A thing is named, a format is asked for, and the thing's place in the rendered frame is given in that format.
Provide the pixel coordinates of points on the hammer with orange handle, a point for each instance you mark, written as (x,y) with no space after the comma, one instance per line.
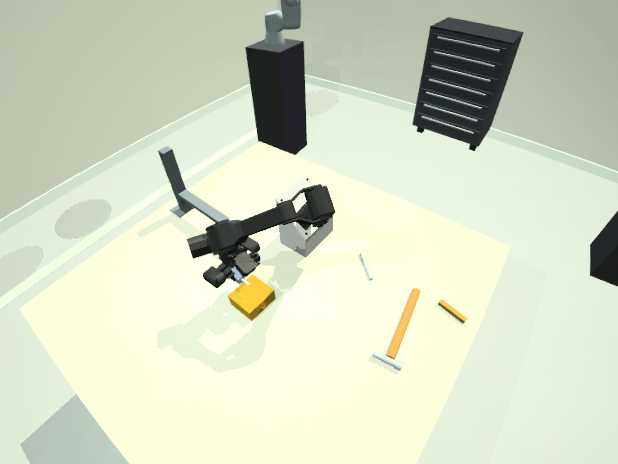
(389,358)

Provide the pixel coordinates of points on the orange flat bar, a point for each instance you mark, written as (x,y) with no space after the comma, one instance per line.
(452,311)

